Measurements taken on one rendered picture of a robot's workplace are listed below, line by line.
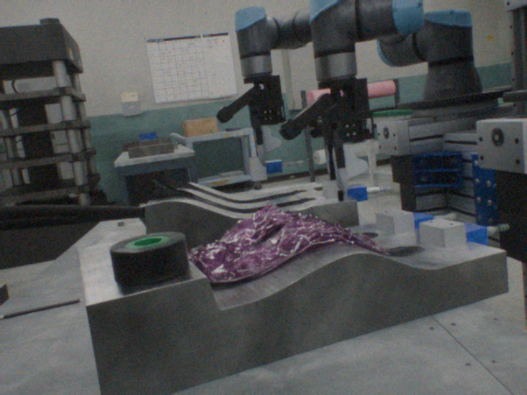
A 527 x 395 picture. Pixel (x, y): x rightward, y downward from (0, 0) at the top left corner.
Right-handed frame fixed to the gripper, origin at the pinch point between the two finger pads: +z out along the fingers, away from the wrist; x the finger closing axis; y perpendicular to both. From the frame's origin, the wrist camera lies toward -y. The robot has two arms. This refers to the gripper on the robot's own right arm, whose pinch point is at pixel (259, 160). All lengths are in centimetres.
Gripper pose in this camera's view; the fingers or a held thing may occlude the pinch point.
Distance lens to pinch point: 126.5
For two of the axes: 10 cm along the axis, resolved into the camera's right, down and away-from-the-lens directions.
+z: 1.3, 9.8, 1.5
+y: 9.9, -1.4, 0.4
